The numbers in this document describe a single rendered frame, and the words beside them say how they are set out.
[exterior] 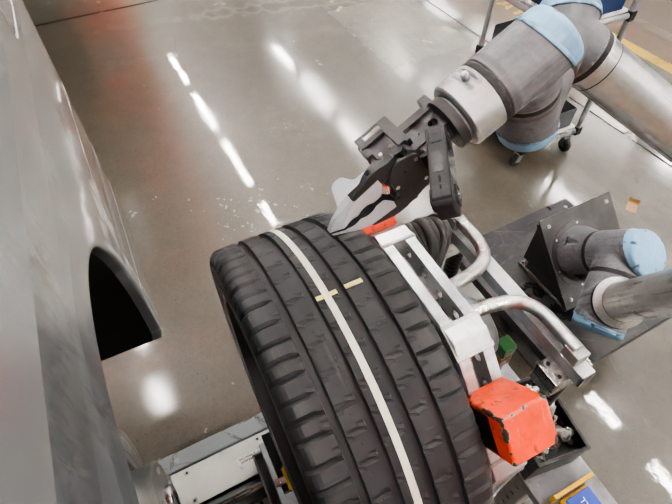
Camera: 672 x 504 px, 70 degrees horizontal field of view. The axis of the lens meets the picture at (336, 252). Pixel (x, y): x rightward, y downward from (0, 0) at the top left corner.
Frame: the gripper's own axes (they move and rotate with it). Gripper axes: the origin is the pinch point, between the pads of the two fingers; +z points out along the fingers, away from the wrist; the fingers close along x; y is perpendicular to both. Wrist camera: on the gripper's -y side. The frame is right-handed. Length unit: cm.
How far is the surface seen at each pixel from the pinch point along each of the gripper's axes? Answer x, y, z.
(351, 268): -8.3, 0.2, 2.6
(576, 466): -98, -25, -4
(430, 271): -19.8, -1.4, -5.9
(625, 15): -128, 102, -145
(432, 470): -17.7, -25.2, 10.2
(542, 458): -84, -21, 1
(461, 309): -20.5, -9.3, -5.7
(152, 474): -14.0, -2.0, 47.9
